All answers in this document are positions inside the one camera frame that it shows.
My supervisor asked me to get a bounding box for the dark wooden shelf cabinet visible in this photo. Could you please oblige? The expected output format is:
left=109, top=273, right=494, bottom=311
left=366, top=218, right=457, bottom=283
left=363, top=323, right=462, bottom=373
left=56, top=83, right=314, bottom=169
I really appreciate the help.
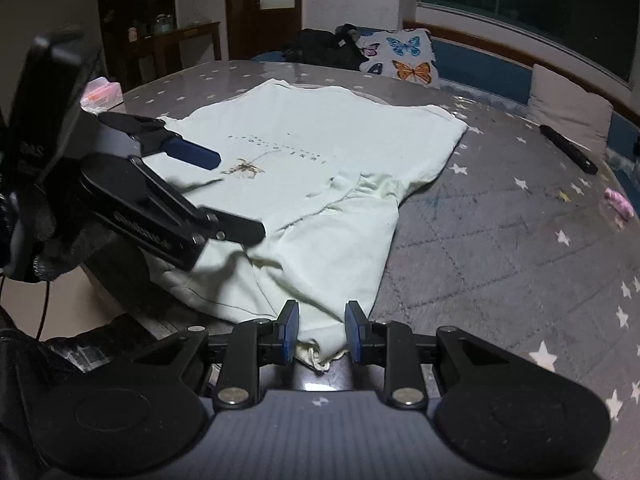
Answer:
left=96, top=0, right=177, bottom=41

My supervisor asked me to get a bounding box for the pink tissue pack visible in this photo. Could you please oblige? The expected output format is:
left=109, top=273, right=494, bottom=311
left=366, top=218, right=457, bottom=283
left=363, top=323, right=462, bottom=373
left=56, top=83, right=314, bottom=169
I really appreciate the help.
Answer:
left=80, top=76, right=124, bottom=115

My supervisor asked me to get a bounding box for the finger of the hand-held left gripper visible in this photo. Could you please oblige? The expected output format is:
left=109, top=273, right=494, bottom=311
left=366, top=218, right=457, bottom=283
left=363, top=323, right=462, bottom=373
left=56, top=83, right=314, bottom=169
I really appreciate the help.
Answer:
left=130, top=156, right=267, bottom=248
left=99, top=112, right=222, bottom=171

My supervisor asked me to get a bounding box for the pink small cloth item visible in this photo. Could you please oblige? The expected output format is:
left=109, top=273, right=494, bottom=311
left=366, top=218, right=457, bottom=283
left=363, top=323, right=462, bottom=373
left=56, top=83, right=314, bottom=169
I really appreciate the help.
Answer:
left=603, top=187, right=635, bottom=221

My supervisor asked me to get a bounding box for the beige pillow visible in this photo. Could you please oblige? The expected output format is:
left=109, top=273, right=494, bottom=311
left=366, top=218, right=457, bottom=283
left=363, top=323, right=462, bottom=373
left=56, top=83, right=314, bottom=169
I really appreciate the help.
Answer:
left=525, top=63, right=615, bottom=160

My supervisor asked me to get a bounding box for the dark wooden desk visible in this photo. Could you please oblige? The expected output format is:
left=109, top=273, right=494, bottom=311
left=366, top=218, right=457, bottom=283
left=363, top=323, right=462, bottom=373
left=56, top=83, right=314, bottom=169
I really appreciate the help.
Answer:
left=122, top=21, right=222, bottom=92

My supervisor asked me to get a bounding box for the pale white t-shirt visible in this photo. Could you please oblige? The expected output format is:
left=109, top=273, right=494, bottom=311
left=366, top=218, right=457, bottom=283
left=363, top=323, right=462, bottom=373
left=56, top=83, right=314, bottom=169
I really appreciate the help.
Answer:
left=142, top=80, right=469, bottom=373

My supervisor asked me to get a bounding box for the wooden door with glass pane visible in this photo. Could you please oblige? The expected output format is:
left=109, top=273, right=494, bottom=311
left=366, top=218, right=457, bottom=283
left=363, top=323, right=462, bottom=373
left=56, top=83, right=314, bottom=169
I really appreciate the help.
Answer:
left=223, top=0, right=304, bottom=61

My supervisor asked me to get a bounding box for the grey star print bed sheet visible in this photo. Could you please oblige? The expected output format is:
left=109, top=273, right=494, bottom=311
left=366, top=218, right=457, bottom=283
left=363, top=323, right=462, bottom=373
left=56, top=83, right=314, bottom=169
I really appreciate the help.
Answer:
left=107, top=59, right=640, bottom=480

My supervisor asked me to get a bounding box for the person's left hand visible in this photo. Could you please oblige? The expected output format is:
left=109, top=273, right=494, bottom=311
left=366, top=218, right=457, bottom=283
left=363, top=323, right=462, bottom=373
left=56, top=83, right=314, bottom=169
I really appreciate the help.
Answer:
left=31, top=199, right=120, bottom=282

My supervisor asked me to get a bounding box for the black remote control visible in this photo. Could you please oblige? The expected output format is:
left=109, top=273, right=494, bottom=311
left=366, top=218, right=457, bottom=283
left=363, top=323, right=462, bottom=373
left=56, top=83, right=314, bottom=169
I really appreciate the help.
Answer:
left=539, top=124, right=599, bottom=176

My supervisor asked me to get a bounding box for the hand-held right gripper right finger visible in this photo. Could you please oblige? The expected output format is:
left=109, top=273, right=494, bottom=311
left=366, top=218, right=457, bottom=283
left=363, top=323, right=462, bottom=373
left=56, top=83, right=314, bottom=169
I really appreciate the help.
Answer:
left=345, top=300, right=506, bottom=409

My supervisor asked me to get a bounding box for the large dark window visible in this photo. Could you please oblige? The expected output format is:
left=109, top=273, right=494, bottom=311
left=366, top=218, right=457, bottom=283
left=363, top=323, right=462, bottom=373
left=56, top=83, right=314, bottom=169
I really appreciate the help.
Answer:
left=420, top=0, right=640, bottom=83

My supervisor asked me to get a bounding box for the butterfly print cloth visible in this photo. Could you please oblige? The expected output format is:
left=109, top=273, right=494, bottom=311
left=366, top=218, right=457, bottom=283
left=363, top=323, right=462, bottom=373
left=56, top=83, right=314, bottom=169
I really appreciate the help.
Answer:
left=356, top=28, right=441, bottom=90

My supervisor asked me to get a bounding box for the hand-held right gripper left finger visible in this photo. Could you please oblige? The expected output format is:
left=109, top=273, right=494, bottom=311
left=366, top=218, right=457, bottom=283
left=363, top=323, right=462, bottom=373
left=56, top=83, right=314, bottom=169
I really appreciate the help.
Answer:
left=132, top=300, right=301, bottom=409

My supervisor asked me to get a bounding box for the pile of black clothes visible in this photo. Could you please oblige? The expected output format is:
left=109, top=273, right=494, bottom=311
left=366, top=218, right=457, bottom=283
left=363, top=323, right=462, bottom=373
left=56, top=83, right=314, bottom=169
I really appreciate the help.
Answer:
left=281, top=24, right=371, bottom=72

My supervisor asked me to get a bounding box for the person's dark clothing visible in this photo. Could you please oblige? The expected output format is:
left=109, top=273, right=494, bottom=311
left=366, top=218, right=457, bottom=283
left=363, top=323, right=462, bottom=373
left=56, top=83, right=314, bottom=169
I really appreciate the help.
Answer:
left=0, top=305, right=156, bottom=466

